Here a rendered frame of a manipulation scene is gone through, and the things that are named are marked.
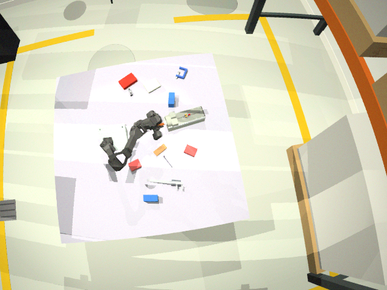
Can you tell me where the red rectangular block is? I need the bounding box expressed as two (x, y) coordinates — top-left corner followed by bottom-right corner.
(119, 73), (137, 90)
(129, 159), (142, 172)

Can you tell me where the red cube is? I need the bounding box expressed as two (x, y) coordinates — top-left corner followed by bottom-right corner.
(184, 144), (197, 157)

